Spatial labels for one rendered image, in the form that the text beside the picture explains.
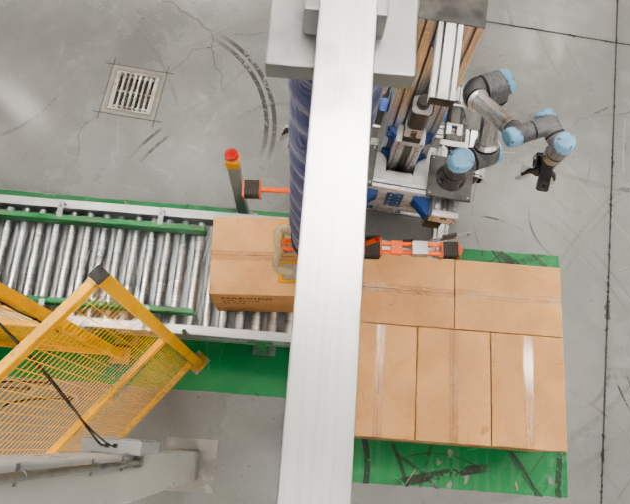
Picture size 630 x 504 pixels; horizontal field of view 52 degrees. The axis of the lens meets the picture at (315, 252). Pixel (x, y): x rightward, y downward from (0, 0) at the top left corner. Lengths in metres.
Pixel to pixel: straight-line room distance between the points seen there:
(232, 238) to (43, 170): 1.83
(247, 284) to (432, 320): 1.07
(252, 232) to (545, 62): 2.77
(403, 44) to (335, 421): 0.77
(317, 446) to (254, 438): 3.06
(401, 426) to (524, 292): 1.02
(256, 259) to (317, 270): 2.20
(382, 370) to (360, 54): 2.54
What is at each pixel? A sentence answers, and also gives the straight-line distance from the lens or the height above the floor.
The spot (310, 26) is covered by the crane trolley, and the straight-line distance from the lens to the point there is 1.32.
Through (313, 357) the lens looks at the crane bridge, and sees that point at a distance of 0.93.
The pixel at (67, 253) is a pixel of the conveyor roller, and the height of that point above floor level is 0.55.
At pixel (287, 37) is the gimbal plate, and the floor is 2.88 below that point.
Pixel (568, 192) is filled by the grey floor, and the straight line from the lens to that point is 4.69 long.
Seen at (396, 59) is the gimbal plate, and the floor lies 2.87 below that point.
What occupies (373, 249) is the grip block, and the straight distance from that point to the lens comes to 2.86.
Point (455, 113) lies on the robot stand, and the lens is 3.52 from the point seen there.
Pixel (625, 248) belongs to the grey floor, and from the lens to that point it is 4.71.
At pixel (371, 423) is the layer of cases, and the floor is 0.54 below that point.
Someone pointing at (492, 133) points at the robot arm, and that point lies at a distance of 3.06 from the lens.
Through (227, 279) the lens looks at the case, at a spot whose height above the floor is 0.95.
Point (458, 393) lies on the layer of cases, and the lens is 3.55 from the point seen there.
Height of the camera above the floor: 3.97
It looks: 73 degrees down
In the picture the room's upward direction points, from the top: 7 degrees clockwise
